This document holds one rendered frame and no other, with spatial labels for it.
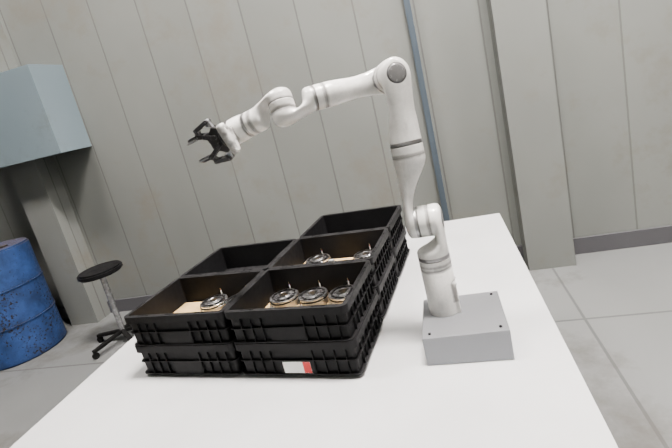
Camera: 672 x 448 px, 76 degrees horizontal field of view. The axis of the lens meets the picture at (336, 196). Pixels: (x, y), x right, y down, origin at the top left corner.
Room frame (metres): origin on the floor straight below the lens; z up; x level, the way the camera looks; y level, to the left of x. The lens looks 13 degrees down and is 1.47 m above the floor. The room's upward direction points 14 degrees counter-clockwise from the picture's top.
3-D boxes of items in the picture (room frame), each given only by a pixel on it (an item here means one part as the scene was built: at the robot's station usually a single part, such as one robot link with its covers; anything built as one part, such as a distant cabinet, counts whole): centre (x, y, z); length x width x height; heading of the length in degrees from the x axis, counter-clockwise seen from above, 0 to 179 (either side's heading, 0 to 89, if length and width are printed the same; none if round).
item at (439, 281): (1.19, -0.24, 0.87); 0.09 x 0.09 x 0.17; 76
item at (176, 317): (1.42, 0.55, 0.92); 0.40 x 0.30 x 0.02; 69
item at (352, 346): (1.28, 0.18, 0.76); 0.40 x 0.30 x 0.12; 69
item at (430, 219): (1.19, -0.24, 1.03); 0.09 x 0.09 x 0.17; 74
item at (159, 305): (1.42, 0.55, 0.87); 0.40 x 0.30 x 0.11; 69
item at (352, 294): (1.28, 0.18, 0.92); 0.40 x 0.30 x 0.02; 69
